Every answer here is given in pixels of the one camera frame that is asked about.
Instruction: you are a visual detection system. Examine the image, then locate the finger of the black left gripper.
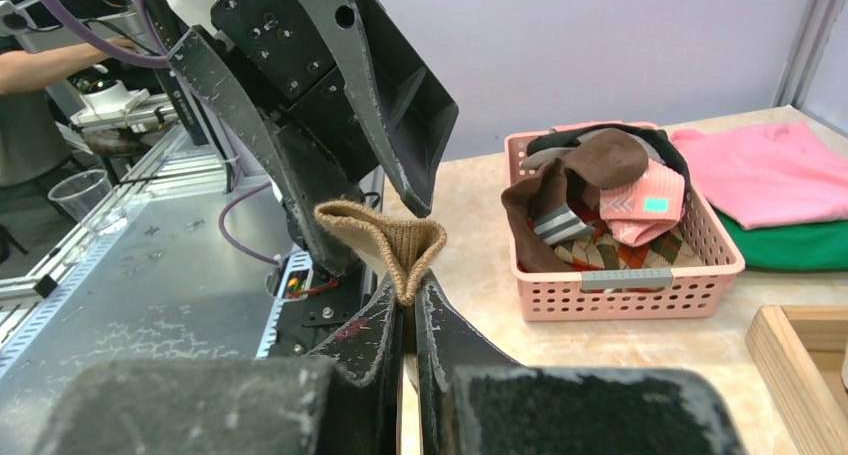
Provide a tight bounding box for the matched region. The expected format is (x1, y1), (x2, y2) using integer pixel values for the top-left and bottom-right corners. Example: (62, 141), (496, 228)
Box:
(168, 26), (360, 276)
(297, 0), (459, 218)

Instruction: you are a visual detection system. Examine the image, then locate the pink patterned sock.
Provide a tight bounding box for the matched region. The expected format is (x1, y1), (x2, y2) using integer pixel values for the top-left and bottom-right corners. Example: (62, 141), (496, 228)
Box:
(599, 160), (686, 247)

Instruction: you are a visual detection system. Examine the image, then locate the person forearm in background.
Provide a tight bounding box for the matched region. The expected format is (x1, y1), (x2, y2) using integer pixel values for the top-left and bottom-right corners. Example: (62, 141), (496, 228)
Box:
(1, 37), (110, 96)

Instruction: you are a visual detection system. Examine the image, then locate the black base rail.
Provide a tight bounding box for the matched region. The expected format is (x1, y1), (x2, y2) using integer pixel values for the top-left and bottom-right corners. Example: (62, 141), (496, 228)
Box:
(256, 245), (378, 359)

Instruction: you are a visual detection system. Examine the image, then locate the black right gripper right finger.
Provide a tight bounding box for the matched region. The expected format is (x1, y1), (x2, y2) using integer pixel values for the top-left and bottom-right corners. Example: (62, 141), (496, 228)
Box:
(414, 273), (745, 454)

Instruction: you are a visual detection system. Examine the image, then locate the pink towel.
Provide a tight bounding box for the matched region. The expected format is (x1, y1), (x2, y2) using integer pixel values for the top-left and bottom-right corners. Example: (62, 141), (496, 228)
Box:
(671, 122), (847, 230)

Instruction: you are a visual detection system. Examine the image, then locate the clear plastic cup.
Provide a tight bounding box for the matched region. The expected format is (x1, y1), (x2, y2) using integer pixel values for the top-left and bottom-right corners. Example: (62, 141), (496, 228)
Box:
(48, 169), (128, 236)

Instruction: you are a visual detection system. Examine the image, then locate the green cloth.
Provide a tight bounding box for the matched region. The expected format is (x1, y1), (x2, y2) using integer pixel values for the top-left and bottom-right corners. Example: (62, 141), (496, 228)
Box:
(716, 211), (847, 272)

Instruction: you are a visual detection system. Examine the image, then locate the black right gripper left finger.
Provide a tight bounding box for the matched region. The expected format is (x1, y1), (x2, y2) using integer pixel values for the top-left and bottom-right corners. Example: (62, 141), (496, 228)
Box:
(34, 280), (402, 454)

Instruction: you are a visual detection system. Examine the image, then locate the wooden rack base tray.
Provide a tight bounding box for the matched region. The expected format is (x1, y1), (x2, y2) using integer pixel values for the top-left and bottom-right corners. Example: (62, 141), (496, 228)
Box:
(745, 305), (847, 454)

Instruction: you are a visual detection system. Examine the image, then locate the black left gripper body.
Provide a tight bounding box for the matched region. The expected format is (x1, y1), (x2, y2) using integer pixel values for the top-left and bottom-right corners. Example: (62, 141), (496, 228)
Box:
(201, 0), (383, 181)

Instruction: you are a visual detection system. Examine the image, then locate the dark brown sock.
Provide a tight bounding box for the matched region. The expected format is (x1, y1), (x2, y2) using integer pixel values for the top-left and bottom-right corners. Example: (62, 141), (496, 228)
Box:
(501, 129), (650, 273)

